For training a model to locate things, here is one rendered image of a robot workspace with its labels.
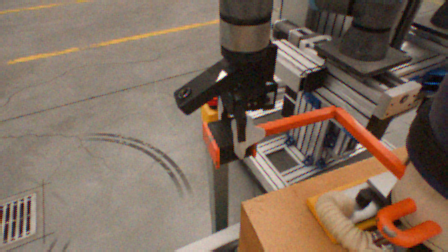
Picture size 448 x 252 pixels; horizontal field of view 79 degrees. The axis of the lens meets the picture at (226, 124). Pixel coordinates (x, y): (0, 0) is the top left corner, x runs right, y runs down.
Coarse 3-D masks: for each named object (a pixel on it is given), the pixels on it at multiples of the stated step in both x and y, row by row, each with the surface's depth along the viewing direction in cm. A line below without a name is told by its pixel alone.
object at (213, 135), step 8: (224, 120) 55; (208, 128) 53; (216, 128) 53; (224, 128) 53; (208, 136) 52; (216, 136) 52; (224, 136) 52; (232, 136) 52; (208, 144) 54; (216, 144) 50; (224, 144) 50; (232, 144) 50; (256, 144) 52; (216, 152) 49; (224, 152) 52; (232, 152) 53; (248, 152) 54; (256, 152) 53; (216, 160) 51; (224, 160) 53; (232, 160) 53
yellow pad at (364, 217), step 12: (360, 180) 61; (324, 192) 58; (348, 192) 58; (360, 192) 55; (372, 192) 58; (312, 204) 56; (360, 204) 55; (372, 204) 56; (348, 216) 54; (360, 216) 54; (372, 216) 54; (324, 228) 53; (360, 228) 52; (372, 228) 53; (336, 240) 51
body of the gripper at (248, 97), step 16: (224, 48) 41; (272, 48) 42; (240, 64) 42; (256, 64) 44; (272, 64) 44; (240, 80) 44; (256, 80) 46; (272, 80) 46; (224, 96) 48; (240, 96) 44; (256, 96) 45
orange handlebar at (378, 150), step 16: (320, 112) 59; (336, 112) 60; (272, 128) 56; (288, 128) 57; (352, 128) 56; (368, 144) 53; (384, 160) 50; (400, 160) 49; (400, 176) 48; (384, 208) 42; (400, 208) 42; (416, 208) 43; (384, 224) 40; (432, 224) 40; (400, 240) 39; (416, 240) 39
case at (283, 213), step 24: (360, 168) 66; (384, 168) 66; (288, 192) 61; (312, 192) 61; (264, 216) 57; (288, 216) 57; (312, 216) 57; (240, 240) 69; (264, 240) 53; (288, 240) 53; (312, 240) 53
